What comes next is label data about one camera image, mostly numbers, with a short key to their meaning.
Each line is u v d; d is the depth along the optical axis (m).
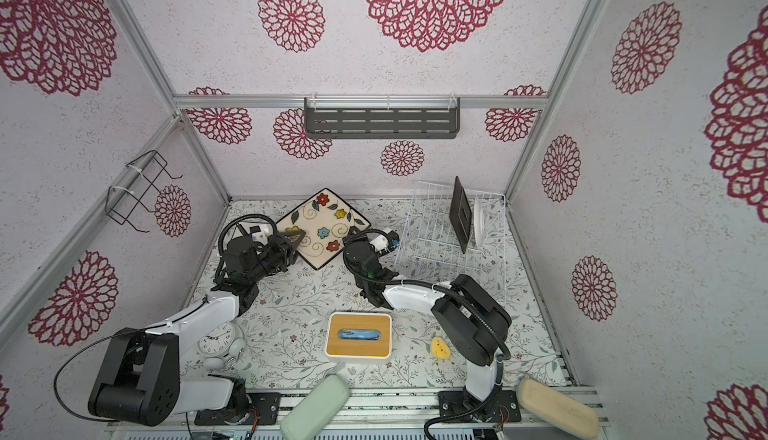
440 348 0.81
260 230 0.80
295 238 0.83
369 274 0.67
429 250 1.04
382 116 0.93
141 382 0.42
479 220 0.97
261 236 0.79
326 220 0.88
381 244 0.78
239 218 0.63
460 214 0.92
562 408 0.71
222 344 0.80
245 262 0.66
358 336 0.85
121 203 0.72
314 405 0.73
